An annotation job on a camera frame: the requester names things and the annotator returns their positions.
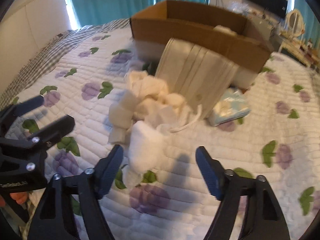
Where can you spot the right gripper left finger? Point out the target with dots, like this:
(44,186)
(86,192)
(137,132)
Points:
(54,217)

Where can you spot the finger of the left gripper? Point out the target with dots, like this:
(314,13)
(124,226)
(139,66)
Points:
(43,139)
(12,112)

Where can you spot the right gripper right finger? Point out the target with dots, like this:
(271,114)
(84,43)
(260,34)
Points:
(263,218)

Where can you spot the white sock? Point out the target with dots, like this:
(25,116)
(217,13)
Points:
(146,147)

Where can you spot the grey checked bed sheet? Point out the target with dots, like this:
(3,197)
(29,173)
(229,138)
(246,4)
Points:
(46,59)

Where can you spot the white floral quilt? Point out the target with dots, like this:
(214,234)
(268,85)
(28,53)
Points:
(279,139)

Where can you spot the cream lace sock bundle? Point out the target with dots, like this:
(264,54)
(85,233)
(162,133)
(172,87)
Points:
(156,105)

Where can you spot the light blue tissue pack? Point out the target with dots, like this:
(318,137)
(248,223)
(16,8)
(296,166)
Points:
(231,106)

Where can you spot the beige face mask pack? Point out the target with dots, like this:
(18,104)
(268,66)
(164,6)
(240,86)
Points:
(200,75)

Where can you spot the white dressing table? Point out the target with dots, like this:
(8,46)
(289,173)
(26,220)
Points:
(297,50)

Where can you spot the brown cardboard box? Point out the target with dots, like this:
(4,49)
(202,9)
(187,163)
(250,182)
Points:
(232,35)

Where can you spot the white oval vanity mirror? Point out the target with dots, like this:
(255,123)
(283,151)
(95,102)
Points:
(295,23)

